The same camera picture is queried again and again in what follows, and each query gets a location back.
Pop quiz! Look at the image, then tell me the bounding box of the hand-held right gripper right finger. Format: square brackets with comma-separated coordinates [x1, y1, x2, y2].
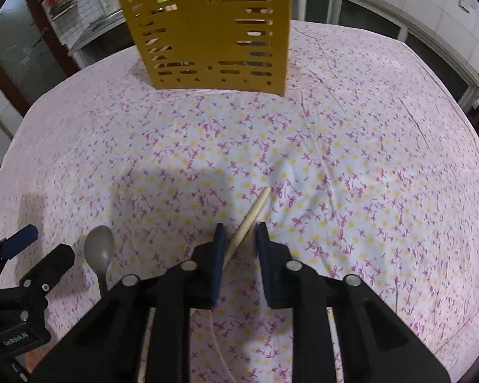
[255, 222, 451, 383]

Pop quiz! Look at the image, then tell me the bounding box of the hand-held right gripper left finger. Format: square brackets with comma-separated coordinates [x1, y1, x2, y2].
[30, 223, 228, 383]

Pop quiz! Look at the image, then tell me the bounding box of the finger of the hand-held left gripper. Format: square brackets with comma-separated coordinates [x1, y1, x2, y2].
[19, 243, 76, 308]
[0, 225, 39, 288]

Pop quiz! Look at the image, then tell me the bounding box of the metal spoon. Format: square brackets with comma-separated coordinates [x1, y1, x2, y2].
[83, 225, 116, 301]

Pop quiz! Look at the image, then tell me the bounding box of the wooden chopstick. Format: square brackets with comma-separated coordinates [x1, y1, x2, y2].
[137, 186, 272, 383]

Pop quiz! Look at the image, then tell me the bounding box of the yellow slotted utensil holder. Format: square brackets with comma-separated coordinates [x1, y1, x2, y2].
[117, 0, 293, 97]

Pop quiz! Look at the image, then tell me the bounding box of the floral tablecloth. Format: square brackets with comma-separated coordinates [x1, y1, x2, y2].
[0, 19, 479, 383]

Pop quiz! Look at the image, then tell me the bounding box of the steel kitchen sink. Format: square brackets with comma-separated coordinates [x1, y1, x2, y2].
[69, 8, 129, 58]

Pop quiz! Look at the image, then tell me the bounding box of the white kitchen cabinet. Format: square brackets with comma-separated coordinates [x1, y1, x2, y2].
[292, 0, 479, 102]

